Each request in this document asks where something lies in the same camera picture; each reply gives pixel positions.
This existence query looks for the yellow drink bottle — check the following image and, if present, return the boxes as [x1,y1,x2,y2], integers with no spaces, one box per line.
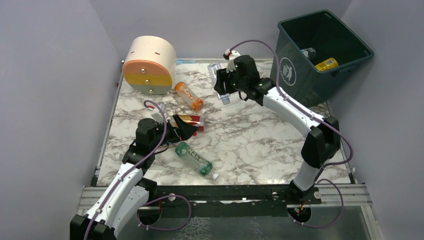
[315,57,339,72]

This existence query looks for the dark green plastic bin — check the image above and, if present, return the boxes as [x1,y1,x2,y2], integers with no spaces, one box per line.
[270,10,374,108]

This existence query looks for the green tinted tea bottle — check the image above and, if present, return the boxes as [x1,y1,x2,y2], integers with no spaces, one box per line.
[174,142,220,180]

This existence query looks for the clear purple label bottle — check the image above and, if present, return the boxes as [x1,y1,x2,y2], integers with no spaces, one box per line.
[207,63,231,105]

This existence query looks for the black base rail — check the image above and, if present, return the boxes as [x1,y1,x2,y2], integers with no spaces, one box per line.
[79,184,373,220]

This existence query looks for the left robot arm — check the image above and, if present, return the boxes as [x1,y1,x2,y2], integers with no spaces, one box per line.
[69,114,198,240]

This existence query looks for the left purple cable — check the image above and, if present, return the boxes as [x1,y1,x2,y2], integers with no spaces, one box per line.
[82,99,192,240]

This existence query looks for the purple cable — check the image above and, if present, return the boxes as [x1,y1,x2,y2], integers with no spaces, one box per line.
[228,40,354,229]
[82,99,192,240]

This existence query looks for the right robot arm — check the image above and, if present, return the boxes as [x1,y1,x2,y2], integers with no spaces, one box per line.
[214,51,341,198]

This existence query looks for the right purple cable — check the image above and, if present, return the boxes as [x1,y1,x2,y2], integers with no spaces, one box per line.
[228,40,354,229]

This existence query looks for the white blue label bottle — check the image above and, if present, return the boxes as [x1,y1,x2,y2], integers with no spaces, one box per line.
[301,47,317,61]

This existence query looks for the red gold drink can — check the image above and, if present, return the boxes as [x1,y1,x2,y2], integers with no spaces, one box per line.
[178,114,205,132]

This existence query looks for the round cream drum box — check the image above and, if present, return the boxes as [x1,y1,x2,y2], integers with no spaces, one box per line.
[122,35,177,95]

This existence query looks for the orange drink bottle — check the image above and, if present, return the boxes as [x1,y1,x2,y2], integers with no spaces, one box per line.
[174,81,208,114]

